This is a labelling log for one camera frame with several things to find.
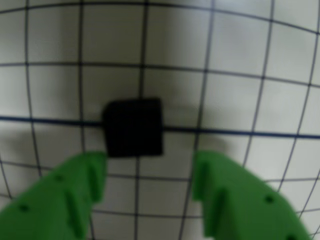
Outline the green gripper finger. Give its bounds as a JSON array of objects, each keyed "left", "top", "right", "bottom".
[
  {"left": 191, "top": 149, "right": 314, "bottom": 240},
  {"left": 0, "top": 151, "right": 109, "bottom": 240}
]

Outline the black cube stone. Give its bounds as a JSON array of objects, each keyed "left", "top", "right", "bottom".
[{"left": 101, "top": 97, "right": 165, "bottom": 158}]

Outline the white grid go board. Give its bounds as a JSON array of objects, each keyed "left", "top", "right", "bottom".
[{"left": 0, "top": 0, "right": 320, "bottom": 240}]

